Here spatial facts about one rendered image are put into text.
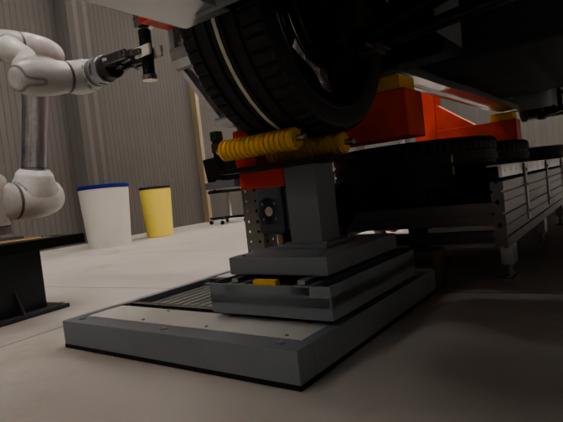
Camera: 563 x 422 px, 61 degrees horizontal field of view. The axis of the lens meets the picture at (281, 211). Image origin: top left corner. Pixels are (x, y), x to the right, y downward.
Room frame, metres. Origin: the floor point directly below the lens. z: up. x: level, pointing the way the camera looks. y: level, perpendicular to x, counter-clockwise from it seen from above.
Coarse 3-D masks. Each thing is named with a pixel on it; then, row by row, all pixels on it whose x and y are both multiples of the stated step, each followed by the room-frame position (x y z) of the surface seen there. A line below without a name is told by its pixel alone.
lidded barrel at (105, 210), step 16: (80, 192) 4.86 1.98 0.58; (96, 192) 4.80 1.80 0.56; (112, 192) 4.86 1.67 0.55; (128, 192) 5.10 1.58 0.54; (96, 208) 4.81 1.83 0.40; (112, 208) 4.86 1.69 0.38; (128, 208) 5.05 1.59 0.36; (96, 224) 4.83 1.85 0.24; (112, 224) 4.86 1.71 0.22; (128, 224) 5.02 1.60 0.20; (96, 240) 4.84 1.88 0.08; (112, 240) 4.86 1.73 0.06; (128, 240) 5.00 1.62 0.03
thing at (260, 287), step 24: (360, 264) 1.27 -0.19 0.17; (384, 264) 1.25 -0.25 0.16; (408, 264) 1.39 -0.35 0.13; (216, 288) 1.22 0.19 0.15; (240, 288) 1.17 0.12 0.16; (264, 288) 1.13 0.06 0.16; (288, 288) 1.09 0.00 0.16; (312, 288) 1.05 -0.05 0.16; (336, 288) 1.05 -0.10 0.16; (360, 288) 1.14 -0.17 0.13; (384, 288) 1.24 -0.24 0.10; (240, 312) 1.18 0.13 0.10; (264, 312) 1.14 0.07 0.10; (288, 312) 1.09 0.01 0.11; (312, 312) 1.05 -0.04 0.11; (336, 312) 1.04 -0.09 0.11
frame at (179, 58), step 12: (168, 36) 1.23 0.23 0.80; (180, 36) 1.21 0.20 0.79; (180, 48) 1.21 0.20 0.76; (300, 48) 1.62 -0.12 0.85; (180, 60) 1.22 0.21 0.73; (180, 72) 1.25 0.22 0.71; (192, 72) 1.26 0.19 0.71; (192, 84) 1.27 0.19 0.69; (204, 96) 1.29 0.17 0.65; (216, 108) 1.32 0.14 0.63; (216, 120) 1.34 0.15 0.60; (228, 120) 1.33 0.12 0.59
